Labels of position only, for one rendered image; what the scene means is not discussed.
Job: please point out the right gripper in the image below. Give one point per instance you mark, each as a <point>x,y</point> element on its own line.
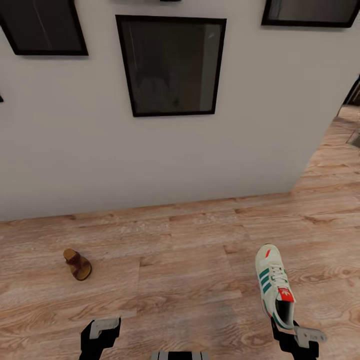
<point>289,344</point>

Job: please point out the gym shoe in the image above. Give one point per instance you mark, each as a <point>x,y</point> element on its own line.
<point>277,298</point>

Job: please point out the sandal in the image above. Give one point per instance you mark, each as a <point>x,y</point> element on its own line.
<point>80,267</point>

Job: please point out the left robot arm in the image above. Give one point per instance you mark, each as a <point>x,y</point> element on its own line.
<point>98,335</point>

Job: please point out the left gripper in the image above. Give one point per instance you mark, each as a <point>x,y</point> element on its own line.
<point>105,340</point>

